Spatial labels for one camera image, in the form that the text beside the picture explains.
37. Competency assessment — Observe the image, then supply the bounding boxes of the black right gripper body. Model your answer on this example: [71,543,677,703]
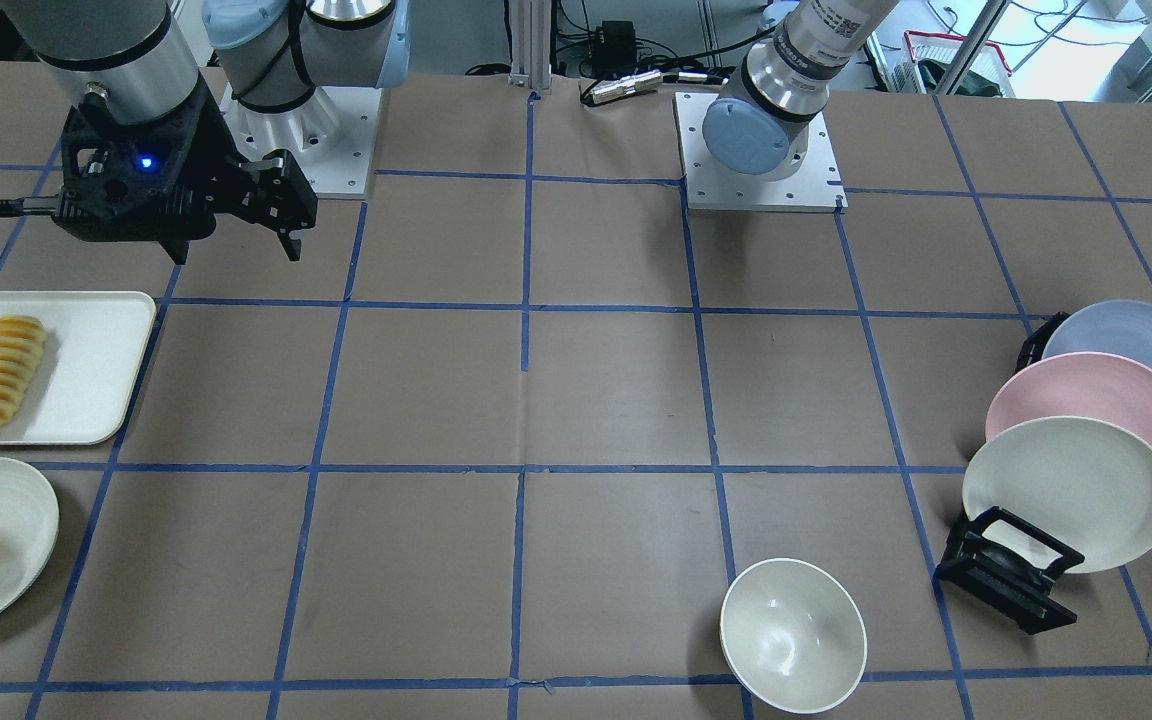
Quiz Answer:
[52,79,317,265]

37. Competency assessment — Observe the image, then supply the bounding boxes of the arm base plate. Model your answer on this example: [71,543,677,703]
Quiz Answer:
[220,86,385,200]
[675,92,847,213]

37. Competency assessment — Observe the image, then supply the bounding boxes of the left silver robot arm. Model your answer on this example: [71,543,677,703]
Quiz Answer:
[692,1,1152,316]

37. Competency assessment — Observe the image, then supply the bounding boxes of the white rectangular tray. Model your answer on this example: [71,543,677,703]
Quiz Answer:
[0,291,157,446]

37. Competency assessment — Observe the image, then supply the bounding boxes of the cream plate in rack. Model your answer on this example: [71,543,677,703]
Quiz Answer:
[963,416,1152,574]

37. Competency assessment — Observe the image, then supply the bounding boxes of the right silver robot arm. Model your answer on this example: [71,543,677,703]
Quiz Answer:
[0,1,410,265]

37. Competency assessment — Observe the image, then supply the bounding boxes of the cream ceramic bowl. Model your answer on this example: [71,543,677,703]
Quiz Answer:
[719,559,869,714]

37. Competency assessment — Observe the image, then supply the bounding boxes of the black plate rack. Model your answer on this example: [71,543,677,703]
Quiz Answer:
[933,310,1087,636]

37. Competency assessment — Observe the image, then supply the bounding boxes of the blue plate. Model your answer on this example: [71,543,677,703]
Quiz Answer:
[1043,300,1152,369]

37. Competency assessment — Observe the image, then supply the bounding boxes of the aluminium frame post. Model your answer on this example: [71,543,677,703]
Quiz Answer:
[505,0,556,96]

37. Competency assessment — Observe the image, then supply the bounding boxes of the pink plate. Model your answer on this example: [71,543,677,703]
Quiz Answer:
[984,351,1152,447]

